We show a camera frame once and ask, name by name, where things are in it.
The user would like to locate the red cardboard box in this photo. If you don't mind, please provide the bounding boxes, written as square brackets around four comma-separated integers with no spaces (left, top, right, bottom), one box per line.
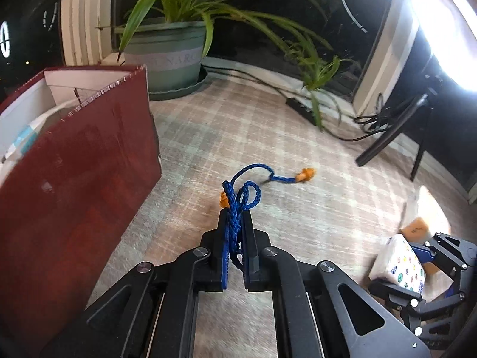
[0,65,162,347]

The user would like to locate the blue corded orange earplugs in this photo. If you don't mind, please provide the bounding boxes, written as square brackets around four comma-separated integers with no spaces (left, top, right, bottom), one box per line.
[218,164,317,269]

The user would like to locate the white and teal tube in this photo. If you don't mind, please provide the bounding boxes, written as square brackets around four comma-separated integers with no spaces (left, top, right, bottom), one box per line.
[0,99,77,165]

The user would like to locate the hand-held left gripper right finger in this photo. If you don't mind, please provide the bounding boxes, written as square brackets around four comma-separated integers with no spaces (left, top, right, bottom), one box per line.
[241,211,431,358]

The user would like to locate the black inline controller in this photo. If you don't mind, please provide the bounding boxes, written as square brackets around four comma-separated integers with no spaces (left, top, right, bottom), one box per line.
[285,97,318,124]

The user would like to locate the plaid beige table mat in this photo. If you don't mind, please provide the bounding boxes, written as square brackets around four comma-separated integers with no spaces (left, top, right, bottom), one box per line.
[86,58,470,358]

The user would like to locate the bright studio light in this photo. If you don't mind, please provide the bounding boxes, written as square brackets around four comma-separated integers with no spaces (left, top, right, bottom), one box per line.
[404,0,477,94]

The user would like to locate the grey-green pot saucer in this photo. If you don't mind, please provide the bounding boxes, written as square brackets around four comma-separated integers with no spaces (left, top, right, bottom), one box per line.
[148,65,213,101]

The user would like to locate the white dotted tissue pack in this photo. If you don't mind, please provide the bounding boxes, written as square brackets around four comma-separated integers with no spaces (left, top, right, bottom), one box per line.
[368,233,426,293]

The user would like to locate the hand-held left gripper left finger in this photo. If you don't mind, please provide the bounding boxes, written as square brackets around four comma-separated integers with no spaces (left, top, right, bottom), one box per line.
[41,210,230,358]

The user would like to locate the grey-green plastic plant pot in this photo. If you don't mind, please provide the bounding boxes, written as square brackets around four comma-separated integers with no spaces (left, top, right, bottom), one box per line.
[121,20,209,94]

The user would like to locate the black tripod stand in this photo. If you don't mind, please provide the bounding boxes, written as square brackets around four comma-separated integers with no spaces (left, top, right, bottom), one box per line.
[355,54,453,183]

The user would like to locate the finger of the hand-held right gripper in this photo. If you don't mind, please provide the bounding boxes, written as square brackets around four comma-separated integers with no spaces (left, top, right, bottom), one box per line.
[409,232,477,271]
[368,266,468,338]

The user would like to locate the green spider plant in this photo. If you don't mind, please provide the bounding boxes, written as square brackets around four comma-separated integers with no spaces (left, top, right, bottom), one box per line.
[115,0,362,131]

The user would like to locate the coiled black cable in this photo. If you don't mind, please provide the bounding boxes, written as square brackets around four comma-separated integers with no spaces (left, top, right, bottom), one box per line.
[353,92,397,135]

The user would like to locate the black cable with inline controller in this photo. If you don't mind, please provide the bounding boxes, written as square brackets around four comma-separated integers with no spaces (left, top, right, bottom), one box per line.
[201,65,373,142]

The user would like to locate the orange sponge block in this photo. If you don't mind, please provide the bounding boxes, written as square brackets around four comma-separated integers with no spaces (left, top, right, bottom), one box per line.
[399,216,446,277]

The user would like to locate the white window frame post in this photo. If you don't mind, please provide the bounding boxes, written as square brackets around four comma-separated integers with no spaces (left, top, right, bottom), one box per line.
[60,0,116,66]

